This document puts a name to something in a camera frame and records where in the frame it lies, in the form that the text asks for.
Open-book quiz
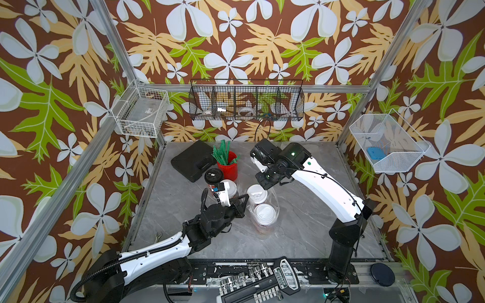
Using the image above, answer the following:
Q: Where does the black mounting rail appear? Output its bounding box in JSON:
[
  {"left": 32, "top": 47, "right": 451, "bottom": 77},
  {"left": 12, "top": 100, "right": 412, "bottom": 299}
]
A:
[{"left": 167, "top": 258, "right": 359, "bottom": 286}]

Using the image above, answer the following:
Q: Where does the round black puck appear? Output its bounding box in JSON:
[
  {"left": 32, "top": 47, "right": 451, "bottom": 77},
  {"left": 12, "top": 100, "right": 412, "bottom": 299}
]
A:
[{"left": 370, "top": 263, "right": 395, "bottom": 287}]

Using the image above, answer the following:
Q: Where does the red straw holder cup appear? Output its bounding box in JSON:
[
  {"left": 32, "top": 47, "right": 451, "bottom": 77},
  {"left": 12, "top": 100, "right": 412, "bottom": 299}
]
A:
[{"left": 217, "top": 151, "right": 238, "bottom": 182}]

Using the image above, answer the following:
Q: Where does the black lid red cup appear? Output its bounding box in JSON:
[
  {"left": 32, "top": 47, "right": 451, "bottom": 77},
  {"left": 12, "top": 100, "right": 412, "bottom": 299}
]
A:
[{"left": 204, "top": 167, "right": 224, "bottom": 190}]

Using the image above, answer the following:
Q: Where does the white wire basket left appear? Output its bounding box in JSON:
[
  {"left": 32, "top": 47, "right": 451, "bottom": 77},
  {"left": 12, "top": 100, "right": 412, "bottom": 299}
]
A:
[{"left": 112, "top": 81, "right": 170, "bottom": 138}]

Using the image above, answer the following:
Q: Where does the clear plastic carrier bag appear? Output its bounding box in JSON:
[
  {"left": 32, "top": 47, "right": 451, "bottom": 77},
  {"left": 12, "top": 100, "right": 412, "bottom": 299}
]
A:
[{"left": 246, "top": 184, "right": 280, "bottom": 235}]

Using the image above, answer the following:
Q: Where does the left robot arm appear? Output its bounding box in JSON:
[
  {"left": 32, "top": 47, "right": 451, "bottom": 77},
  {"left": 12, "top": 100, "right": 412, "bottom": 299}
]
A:
[{"left": 69, "top": 194, "right": 249, "bottom": 302}]

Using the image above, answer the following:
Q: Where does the white wire basket right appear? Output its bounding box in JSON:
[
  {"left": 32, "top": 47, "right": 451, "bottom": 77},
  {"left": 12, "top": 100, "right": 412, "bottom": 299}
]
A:
[{"left": 350, "top": 110, "right": 431, "bottom": 174}]

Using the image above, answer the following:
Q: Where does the green wrapped straws bundle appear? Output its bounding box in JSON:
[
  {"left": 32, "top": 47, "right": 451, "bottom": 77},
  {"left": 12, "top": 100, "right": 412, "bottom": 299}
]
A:
[{"left": 212, "top": 140, "right": 239, "bottom": 166}]

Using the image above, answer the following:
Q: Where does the blue object in basket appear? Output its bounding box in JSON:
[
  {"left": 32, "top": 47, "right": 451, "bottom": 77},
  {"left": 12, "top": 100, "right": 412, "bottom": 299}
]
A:
[{"left": 367, "top": 146, "right": 386, "bottom": 162}]

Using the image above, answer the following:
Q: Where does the black plastic case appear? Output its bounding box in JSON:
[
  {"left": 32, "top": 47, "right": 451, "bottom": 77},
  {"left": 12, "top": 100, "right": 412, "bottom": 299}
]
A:
[{"left": 171, "top": 141, "right": 216, "bottom": 183}]

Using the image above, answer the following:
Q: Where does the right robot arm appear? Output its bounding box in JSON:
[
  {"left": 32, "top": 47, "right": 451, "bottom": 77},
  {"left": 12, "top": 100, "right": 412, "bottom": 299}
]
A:
[{"left": 250, "top": 139, "right": 376, "bottom": 283}]

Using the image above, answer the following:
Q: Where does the white wire basket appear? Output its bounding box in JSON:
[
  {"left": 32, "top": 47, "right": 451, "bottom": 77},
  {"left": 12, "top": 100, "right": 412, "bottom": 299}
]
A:
[
  {"left": 112, "top": 81, "right": 170, "bottom": 138},
  {"left": 350, "top": 110, "right": 431, "bottom": 174}
]

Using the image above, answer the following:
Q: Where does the socket wrench set tray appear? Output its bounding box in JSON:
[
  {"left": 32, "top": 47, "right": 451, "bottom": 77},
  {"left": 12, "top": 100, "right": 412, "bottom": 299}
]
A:
[{"left": 216, "top": 257, "right": 301, "bottom": 302}]

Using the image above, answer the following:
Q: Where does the steel wrench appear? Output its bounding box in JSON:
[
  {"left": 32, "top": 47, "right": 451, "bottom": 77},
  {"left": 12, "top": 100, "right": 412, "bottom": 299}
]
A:
[{"left": 154, "top": 232, "right": 163, "bottom": 243}]

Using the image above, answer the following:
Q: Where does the black wire basket centre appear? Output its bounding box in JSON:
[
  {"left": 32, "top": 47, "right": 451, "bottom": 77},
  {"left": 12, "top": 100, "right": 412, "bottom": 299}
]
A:
[{"left": 188, "top": 79, "right": 305, "bottom": 121}]

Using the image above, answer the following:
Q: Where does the white lid cup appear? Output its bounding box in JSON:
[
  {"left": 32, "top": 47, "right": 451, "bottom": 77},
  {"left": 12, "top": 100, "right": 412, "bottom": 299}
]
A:
[
  {"left": 254, "top": 203, "right": 277, "bottom": 234},
  {"left": 222, "top": 179, "right": 237, "bottom": 199},
  {"left": 246, "top": 184, "right": 269, "bottom": 212}
]

